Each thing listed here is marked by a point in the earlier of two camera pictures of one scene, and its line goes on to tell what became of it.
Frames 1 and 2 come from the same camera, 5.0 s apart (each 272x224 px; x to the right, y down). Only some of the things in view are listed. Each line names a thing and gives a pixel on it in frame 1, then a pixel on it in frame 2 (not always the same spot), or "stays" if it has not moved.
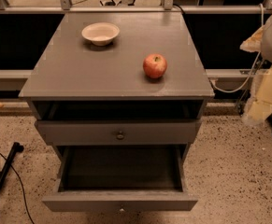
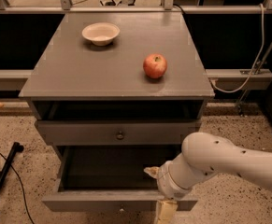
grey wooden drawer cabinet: x=117 y=79 stays
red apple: x=154 y=65 stays
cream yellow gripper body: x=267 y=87 to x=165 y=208
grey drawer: x=121 y=178 stays
